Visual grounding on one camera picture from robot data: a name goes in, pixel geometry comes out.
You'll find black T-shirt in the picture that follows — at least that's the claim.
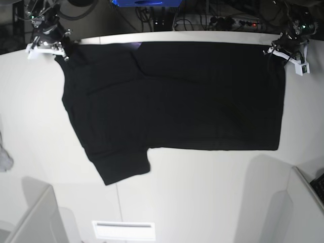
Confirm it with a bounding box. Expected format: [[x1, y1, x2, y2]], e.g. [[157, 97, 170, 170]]
[[55, 42, 286, 185]]

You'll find white power strip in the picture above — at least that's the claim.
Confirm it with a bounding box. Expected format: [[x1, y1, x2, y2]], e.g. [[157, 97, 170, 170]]
[[209, 16, 262, 30]]

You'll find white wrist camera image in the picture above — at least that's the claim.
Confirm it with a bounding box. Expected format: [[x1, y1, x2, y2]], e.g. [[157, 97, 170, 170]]
[[289, 58, 310, 76], [25, 44, 55, 60]]

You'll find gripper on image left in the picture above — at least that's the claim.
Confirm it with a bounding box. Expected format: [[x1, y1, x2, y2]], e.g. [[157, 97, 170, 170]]
[[31, 21, 74, 61]]

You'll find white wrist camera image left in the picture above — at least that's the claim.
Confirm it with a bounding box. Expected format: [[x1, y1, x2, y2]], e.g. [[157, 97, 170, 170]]
[[25, 44, 55, 60]]

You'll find black keyboard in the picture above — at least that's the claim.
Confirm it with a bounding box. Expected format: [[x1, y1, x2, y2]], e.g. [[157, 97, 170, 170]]
[[310, 174, 324, 203]]

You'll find white slotted tray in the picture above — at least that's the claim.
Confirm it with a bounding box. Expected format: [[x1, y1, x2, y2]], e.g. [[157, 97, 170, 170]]
[[92, 221, 156, 241]]

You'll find grey cloth at left edge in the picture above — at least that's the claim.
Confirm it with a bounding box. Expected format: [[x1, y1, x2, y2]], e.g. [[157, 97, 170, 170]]
[[0, 119, 14, 172]]

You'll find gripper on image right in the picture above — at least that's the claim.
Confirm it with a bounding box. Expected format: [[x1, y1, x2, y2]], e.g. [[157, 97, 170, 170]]
[[263, 33, 309, 67]]

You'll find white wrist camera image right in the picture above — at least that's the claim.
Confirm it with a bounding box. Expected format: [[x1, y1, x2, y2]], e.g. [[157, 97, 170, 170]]
[[289, 58, 310, 76]]

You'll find blue device at top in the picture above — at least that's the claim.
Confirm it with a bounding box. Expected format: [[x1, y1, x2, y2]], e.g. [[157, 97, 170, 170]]
[[111, 0, 182, 8]]

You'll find white box lower left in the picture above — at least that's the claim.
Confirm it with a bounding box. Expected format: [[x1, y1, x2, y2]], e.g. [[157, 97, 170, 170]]
[[5, 185, 69, 242]]

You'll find white partition lower right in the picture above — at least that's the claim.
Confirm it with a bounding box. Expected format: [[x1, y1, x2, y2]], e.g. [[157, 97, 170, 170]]
[[284, 167, 323, 242]]

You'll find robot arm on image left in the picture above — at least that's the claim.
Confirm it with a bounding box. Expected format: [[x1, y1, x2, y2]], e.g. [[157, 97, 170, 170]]
[[25, 1, 72, 61]]

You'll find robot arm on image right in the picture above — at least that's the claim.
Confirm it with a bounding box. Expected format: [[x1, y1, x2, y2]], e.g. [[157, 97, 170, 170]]
[[266, 1, 318, 75]]

